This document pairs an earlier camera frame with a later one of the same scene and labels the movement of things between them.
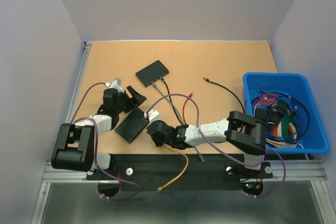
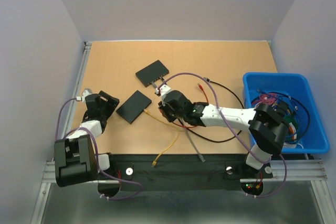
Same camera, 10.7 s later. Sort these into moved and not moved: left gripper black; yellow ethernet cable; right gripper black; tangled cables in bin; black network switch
Moved: yellow ethernet cable; right gripper black; left gripper black
Not moved: tangled cables in bin; black network switch
